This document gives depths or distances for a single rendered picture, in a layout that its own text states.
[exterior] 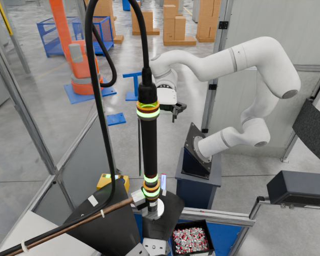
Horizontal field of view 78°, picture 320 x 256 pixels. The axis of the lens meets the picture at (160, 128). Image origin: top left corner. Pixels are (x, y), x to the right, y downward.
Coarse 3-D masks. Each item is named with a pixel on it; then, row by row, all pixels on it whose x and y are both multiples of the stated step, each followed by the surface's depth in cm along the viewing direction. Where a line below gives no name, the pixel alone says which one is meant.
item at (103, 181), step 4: (124, 176) 116; (100, 180) 114; (104, 180) 114; (108, 180) 114; (124, 180) 113; (128, 180) 117; (100, 184) 111; (104, 184) 111; (124, 184) 111; (128, 184) 118; (128, 188) 119
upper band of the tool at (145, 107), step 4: (140, 104) 39; (144, 104) 40; (148, 104) 40; (152, 104) 40; (156, 104) 39; (140, 108) 36; (144, 108) 36; (148, 108) 36; (152, 108) 36; (140, 112) 37; (152, 116) 37; (148, 120) 37
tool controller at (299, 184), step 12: (276, 180) 100; (288, 180) 93; (300, 180) 93; (312, 180) 93; (276, 192) 99; (288, 192) 90; (300, 192) 90; (312, 192) 89; (276, 204) 102; (288, 204) 101; (300, 204) 99; (312, 204) 96
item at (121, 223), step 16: (96, 192) 64; (80, 208) 61; (128, 208) 67; (96, 224) 62; (112, 224) 64; (128, 224) 66; (80, 240) 60; (96, 240) 62; (112, 240) 64; (128, 240) 65
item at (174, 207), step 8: (160, 192) 94; (168, 192) 95; (168, 200) 91; (176, 200) 93; (168, 208) 88; (176, 208) 90; (168, 216) 85; (176, 216) 86; (144, 224) 82; (160, 224) 82; (168, 224) 82; (144, 232) 79; (152, 232) 79; (160, 232) 79; (168, 232) 80
